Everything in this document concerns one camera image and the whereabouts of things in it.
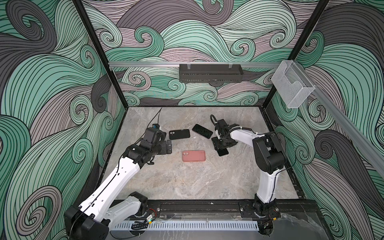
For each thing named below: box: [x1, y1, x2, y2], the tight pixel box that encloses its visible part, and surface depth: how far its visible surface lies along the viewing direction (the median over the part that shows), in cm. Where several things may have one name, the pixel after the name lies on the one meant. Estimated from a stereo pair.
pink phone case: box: [182, 150, 206, 162], surface depth 95 cm
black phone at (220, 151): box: [211, 136, 229, 156], surface depth 94 cm
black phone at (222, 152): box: [217, 148, 229, 157], surface depth 96 cm
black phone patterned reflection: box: [192, 124, 213, 139], surface depth 106 cm
